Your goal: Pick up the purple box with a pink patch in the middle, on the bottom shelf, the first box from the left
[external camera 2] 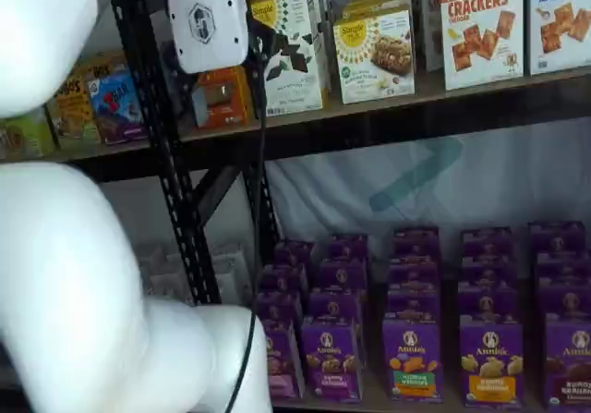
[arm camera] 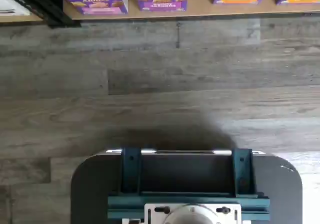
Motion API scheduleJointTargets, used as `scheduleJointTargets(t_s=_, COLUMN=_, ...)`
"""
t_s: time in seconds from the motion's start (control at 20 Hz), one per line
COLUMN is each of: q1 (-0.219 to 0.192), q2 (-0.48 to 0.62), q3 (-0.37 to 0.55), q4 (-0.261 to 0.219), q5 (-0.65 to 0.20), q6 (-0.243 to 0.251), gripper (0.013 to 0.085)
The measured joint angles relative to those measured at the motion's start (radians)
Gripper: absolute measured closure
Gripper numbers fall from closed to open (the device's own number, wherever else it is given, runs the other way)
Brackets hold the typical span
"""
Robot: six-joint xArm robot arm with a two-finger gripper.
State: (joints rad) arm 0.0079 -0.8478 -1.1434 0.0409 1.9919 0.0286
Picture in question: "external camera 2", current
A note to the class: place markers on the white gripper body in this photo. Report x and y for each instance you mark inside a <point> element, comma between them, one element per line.
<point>208,20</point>

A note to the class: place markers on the purple Annie's box pink patch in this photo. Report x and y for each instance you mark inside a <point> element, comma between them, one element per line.
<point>286,362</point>
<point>279,307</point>
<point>295,252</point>
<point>284,278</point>

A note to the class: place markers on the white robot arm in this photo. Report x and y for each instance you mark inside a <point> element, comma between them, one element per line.
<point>69,270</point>

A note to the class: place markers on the orange Revival box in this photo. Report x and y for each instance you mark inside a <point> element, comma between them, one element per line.
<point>221,108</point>

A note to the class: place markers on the orange Bobo's box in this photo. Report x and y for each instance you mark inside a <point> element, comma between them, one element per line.
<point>74,117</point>
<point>104,64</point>

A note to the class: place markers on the blue Z Bar box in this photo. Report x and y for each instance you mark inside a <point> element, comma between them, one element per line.
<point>115,108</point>

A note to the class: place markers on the Simple Mills cookie box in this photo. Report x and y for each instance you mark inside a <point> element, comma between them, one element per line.
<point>374,62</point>

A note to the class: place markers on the green Bobo's box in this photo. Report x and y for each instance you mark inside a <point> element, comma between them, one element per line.
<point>23,136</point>

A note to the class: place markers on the orange pretzel crackers cheddar box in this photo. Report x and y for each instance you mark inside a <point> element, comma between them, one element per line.
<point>429,25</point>
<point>482,39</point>

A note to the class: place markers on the white carton box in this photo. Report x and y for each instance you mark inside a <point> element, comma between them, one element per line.
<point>233,274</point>

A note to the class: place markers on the purple Annie's box violet patch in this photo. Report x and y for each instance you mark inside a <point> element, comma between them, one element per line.
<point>331,362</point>
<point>342,273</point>
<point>347,246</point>
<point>336,303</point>

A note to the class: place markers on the purple Annie's box green patch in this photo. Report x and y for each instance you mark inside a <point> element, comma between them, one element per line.
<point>413,273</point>
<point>415,242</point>
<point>412,362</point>
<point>413,302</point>

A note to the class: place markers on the blue pretzel crackers box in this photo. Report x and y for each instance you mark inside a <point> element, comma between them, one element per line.
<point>561,25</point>

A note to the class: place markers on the purple Annie's box yellow patch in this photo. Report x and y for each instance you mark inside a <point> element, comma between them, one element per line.
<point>487,270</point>
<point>491,362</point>
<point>488,301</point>
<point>487,242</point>

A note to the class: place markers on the purple Annie's box brown patch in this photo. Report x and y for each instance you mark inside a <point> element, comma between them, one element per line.
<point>565,298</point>
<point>570,362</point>
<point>556,236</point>
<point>563,267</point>

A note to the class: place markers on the white backdrop sheet teal logo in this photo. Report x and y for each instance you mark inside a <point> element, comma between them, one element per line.
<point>508,177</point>

